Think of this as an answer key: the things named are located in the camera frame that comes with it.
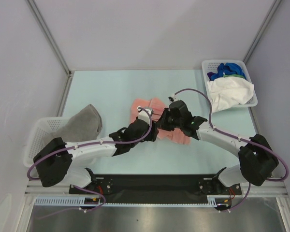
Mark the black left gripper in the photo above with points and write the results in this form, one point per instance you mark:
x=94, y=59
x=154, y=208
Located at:
x=152, y=135

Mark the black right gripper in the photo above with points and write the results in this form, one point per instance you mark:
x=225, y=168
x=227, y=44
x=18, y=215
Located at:
x=163, y=120

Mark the pink towel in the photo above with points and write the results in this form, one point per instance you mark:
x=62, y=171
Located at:
x=175, y=136

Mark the grey terry towel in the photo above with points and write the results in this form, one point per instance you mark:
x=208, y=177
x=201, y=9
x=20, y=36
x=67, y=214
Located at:
x=83, y=126

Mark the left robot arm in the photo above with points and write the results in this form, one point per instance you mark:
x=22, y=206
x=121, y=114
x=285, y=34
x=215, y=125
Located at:
x=69, y=163

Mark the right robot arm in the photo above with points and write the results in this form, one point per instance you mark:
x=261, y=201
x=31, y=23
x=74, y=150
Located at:
x=256, y=163

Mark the white basket with towels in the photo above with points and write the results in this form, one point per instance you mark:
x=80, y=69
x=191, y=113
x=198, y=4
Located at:
x=211, y=66

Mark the white towel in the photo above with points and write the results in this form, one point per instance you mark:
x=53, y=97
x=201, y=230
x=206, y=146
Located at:
x=227, y=92

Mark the blue towel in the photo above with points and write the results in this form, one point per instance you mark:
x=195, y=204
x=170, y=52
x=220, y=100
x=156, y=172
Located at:
x=225, y=70

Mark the empty white perforated basket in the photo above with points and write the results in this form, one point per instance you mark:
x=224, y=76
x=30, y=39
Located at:
x=42, y=127

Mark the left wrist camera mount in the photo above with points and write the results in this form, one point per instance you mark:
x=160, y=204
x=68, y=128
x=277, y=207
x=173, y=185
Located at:
x=145, y=114

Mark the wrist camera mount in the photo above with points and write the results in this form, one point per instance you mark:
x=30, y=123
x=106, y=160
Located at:
x=145, y=114
x=173, y=98

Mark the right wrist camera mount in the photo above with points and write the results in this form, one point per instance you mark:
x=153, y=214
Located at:
x=173, y=98

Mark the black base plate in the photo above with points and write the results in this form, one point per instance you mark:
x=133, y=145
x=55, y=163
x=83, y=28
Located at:
x=157, y=197

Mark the aluminium rail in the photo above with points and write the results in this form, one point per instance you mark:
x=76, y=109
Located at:
x=263, y=186

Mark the grey slotted cable duct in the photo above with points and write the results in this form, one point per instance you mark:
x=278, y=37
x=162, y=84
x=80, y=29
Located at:
x=68, y=201

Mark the right aluminium frame post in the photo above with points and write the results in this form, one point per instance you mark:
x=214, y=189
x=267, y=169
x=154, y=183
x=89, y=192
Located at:
x=263, y=28

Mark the aluminium frame post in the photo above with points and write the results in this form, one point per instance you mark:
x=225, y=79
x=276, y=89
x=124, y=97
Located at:
x=263, y=28
x=48, y=35

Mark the left aluminium frame post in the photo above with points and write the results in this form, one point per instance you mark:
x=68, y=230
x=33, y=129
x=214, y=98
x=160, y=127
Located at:
x=48, y=35

